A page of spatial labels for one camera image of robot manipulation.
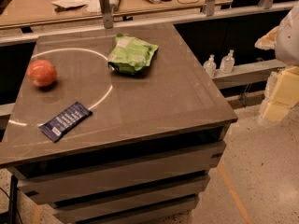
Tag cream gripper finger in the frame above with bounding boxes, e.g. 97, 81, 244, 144
254, 27, 278, 50

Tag green rice chip bag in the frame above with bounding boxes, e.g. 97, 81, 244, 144
107, 34, 159, 75

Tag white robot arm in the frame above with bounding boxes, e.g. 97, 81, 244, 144
254, 4, 299, 66

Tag red apple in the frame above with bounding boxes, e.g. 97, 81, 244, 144
26, 60, 57, 87

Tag clear sanitizer bottle right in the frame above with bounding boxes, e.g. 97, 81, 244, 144
220, 49, 235, 73

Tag clear sanitizer bottle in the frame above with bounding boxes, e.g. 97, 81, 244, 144
220, 49, 235, 73
203, 54, 216, 77

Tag clear sanitizer bottle left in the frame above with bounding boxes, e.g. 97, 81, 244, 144
203, 54, 216, 77

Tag grey drawer cabinet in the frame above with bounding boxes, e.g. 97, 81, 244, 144
0, 24, 236, 224

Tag white paper sheets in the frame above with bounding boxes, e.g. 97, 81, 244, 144
52, 0, 100, 13

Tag blue snack bar wrapper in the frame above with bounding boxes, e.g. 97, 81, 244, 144
39, 102, 93, 142

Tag wooden background desk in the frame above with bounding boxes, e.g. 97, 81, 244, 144
0, 0, 235, 30

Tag black stand leg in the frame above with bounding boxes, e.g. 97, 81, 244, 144
8, 175, 18, 224

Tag metal bracket post left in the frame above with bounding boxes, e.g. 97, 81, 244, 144
99, 0, 113, 29

